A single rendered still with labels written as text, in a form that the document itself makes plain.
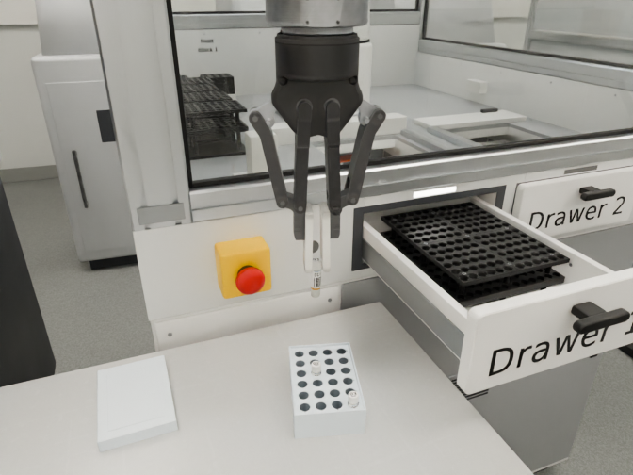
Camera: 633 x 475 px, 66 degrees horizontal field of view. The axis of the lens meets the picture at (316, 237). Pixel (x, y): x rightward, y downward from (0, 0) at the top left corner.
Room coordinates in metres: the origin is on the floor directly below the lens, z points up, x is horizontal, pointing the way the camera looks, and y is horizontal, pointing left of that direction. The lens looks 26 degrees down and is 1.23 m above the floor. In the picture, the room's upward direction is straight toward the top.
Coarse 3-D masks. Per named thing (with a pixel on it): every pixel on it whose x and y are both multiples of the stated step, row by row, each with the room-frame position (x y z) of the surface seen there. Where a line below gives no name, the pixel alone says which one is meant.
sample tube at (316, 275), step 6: (318, 258) 0.47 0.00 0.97; (318, 264) 0.46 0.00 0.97; (312, 270) 0.46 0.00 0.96; (318, 270) 0.46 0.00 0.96; (312, 276) 0.46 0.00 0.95; (318, 276) 0.46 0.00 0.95; (312, 282) 0.46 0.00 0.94; (318, 282) 0.46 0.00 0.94; (312, 288) 0.46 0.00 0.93; (318, 288) 0.46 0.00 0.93; (312, 294) 0.46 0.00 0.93; (318, 294) 0.46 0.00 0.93
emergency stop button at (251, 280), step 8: (240, 272) 0.57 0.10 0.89; (248, 272) 0.57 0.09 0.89; (256, 272) 0.57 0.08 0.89; (240, 280) 0.57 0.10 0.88; (248, 280) 0.57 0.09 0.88; (256, 280) 0.57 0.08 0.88; (264, 280) 0.58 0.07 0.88; (240, 288) 0.56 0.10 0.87; (248, 288) 0.57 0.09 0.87; (256, 288) 0.57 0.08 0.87
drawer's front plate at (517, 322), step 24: (552, 288) 0.47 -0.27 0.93; (576, 288) 0.47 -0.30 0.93; (600, 288) 0.48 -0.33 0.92; (624, 288) 0.50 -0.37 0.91; (480, 312) 0.43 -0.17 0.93; (504, 312) 0.43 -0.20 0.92; (528, 312) 0.44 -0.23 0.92; (552, 312) 0.46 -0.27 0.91; (480, 336) 0.42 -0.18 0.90; (504, 336) 0.43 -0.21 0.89; (528, 336) 0.45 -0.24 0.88; (552, 336) 0.46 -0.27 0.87; (600, 336) 0.49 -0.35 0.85; (624, 336) 0.51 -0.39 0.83; (480, 360) 0.42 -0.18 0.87; (504, 360) 0.44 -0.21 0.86; (528, 360) 0.45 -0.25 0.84; (552, 360) 0.46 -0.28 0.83; (480, 384) 0.43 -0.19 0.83
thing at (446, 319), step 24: (504, 216) 0.76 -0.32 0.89; (384, 240) 0.66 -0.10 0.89; (552, 240) 0.66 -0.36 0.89; (384, 264) 0.64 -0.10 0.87; (408, 264) 0.59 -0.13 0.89; (576, 264) 0.61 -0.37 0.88; (600, 264) 0.59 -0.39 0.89; (408, 288) 0.57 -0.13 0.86; (432, 288) 0.53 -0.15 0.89; (432, 312) 0.52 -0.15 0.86; (456, 312) 0.48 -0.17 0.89; (456, 336) 0.47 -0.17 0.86
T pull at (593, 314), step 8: (576, 304) 0.47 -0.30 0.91; (584, 304) 0.47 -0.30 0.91; (592, 304) 0.47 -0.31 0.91; (576, 312) 0.46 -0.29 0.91; (584, 312) 0.45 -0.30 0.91; (592, 312) 0.45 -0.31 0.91; (600, 312) 0.45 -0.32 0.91; (608, 312) 0.45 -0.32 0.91; (616, 312) 0.45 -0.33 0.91; (624, 312) 0.45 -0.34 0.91; (576, 320) 0.44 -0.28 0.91; (584, 320) 0.43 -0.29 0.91; (592, 320) 0.43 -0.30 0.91; (600, 320) 0.44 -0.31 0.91; (608, 320) 0.44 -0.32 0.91; (616, 320) 0.44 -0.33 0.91; (624, 320) 0.45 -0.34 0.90; (576, 328) 0.43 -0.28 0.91; (584, 328) 0.43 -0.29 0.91; (592, 328) 0.43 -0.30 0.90; (600, 328) 0.44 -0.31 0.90
